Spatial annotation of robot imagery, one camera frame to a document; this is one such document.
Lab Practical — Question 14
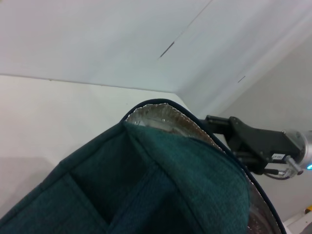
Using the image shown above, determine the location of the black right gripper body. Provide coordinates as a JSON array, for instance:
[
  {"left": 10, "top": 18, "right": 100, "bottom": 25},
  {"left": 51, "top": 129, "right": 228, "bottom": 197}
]
[{"left": 226, "top": 116, "right": 307, "bottom": 167}]

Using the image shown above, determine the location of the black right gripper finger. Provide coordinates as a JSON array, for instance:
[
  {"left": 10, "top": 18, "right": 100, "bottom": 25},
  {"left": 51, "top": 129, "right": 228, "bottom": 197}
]
[
  {"left": 198, "top": 115, "right": 232, "bottom": 135},
  {"left": 232, "top": 151, "right": 266, "bottom": 175}
]

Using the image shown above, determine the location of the dark teal insulated lunch bag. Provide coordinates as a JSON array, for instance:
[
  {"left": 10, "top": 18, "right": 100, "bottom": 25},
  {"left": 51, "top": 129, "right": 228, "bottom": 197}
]
[{"left": 0, "top": 98, "right": 289, "bottom": 234}]

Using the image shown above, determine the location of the right arm cable with plug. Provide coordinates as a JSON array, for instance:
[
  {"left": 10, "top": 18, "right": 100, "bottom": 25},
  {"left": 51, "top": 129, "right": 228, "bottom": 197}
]
[{"left": 264, "top": 156, "right": 304, "bottom": 180}]

